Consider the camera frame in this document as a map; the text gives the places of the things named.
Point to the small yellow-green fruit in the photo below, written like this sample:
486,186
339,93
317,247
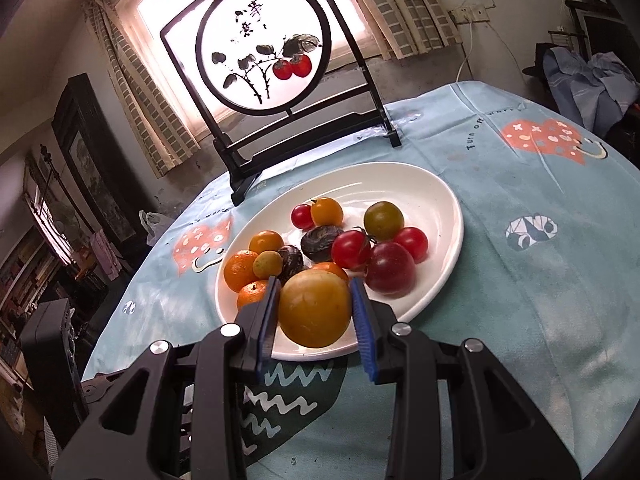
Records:
267,265

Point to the white plate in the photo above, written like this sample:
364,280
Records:
430,195

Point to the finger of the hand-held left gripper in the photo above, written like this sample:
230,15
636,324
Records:
102,387

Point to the light blue printed tablecloth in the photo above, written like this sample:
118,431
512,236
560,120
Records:
500,310

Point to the black speaker box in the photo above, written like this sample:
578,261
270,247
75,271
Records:
50,360

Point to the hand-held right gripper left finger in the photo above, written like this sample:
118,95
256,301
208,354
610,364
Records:
267,320

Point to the round painted screen black stand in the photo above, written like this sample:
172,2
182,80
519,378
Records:
260,60

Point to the mandarin orange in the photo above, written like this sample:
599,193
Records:
237,272
250,294

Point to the large yellow fruit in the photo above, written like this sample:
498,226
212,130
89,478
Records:
315,307

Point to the small red cherry tomato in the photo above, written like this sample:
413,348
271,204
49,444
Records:
302,216

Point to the dark red tomato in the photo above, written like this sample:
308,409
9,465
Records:
391,267

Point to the green tomato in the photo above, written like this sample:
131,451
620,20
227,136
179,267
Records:
383,220

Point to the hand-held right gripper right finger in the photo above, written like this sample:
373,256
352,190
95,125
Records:
362,336

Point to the white wall socket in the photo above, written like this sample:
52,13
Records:
469,13

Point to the checked beige curtain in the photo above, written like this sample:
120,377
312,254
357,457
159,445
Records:
140,100
400,10

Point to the bookshelf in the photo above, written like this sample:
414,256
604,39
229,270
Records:
20,280

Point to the white plastic bag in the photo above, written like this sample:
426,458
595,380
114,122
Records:
155,225

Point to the blue clothes pile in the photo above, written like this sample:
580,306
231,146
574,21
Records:
590,85

